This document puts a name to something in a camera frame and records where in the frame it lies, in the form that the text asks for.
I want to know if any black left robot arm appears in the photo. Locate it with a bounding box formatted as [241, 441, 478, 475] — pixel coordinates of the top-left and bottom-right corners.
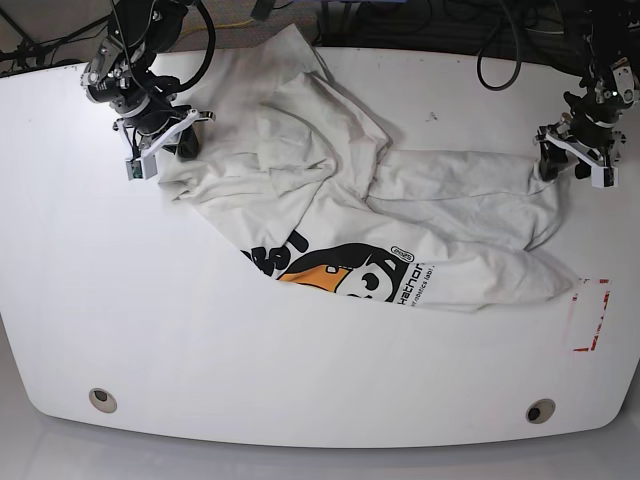
[535, 1, 639, 188]

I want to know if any black tripod stand left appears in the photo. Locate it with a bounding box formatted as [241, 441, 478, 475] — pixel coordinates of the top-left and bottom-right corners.
[1, 0, 110, 74]

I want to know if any red tape rectangle marking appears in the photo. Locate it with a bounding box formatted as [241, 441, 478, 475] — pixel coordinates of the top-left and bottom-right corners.
[562, 278, 612, 353]

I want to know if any table cable grommet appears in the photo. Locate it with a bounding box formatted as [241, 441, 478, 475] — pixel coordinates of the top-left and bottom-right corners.
[89, 388, 117, 414]
[525, 398, 556, 425]

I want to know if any black cable loop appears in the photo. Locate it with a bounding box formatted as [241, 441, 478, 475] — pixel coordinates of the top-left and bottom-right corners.
[164, 0, 217, 94]
[474, 0, 524, 92]

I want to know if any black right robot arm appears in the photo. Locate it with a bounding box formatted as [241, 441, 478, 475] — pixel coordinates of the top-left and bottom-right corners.
[81, 0, 216, 161]

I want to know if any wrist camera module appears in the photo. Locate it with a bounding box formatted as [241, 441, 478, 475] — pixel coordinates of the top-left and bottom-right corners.
[125, 155, 158, 181]
[591, 165, 619, 189]

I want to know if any black cable loop right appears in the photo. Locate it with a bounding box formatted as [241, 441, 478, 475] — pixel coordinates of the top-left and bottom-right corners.
[474, 0, 524, 92]

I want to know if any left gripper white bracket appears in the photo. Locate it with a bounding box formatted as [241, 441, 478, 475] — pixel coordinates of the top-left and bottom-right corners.
[534, 113, 626, 181]

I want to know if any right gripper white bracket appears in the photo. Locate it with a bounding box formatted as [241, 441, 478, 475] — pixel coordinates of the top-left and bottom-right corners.
[113, 105, 216, 161]

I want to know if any left table cable grommet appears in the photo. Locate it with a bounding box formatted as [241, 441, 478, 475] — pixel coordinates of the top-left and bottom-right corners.
[89, 388, 117, 414]

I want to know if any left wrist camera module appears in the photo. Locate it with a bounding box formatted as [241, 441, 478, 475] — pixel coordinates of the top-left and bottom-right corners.
[591, 165, 619, 189]

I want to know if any right table cable grommet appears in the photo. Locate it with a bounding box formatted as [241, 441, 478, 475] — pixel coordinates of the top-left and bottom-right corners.
[525, 398, 556, 425]

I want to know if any black cable loop left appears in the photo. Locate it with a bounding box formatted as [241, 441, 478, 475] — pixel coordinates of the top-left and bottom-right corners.
[164, 0, 217, 94]

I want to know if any yellow cable on floor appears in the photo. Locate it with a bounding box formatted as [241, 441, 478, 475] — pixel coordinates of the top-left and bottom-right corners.
[179, 17, 251, 39]

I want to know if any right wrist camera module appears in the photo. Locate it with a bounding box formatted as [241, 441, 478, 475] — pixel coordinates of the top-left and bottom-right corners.
[125, 155, 158, 181]

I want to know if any white printed T-shirt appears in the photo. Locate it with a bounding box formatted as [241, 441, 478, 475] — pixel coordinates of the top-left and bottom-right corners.
[159, 25, 576, 310]

